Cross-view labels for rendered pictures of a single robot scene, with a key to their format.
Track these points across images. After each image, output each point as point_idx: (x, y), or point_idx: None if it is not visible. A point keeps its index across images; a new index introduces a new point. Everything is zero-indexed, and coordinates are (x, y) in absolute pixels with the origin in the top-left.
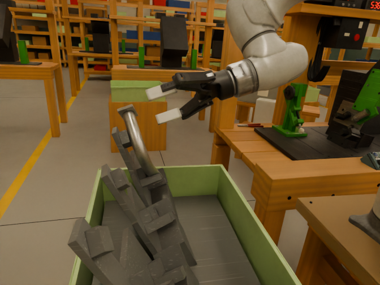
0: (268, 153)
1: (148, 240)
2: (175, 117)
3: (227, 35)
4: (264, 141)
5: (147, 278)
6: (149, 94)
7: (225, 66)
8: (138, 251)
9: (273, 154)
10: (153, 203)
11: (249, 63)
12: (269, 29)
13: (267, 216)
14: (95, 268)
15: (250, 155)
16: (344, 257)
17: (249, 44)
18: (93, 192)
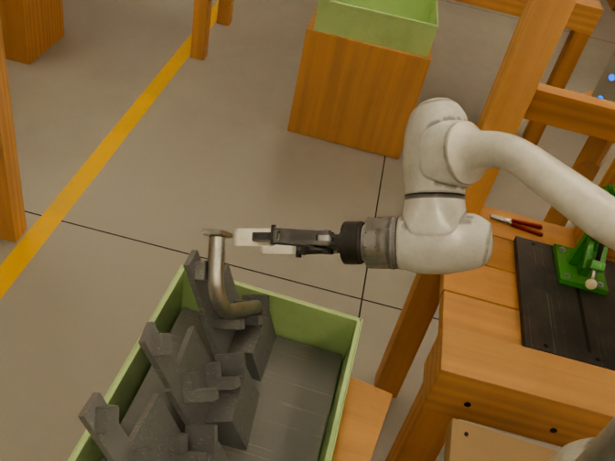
0: (490, 308)
1: (181, 410)
2: (285, 252)
3: (510, 51)
4: (512, 275)
5: (151, 456)
6: (236, 237)
7: (489, 108)
8: (161, 422)
9: (501, 313)
10: (231, 346)
11: (391, 233)
12: (444, 189)
13: (423, 414)
14: (97, 439)
15: (453, 301)
16: None
17: (409, 200)
18: (157, 307)
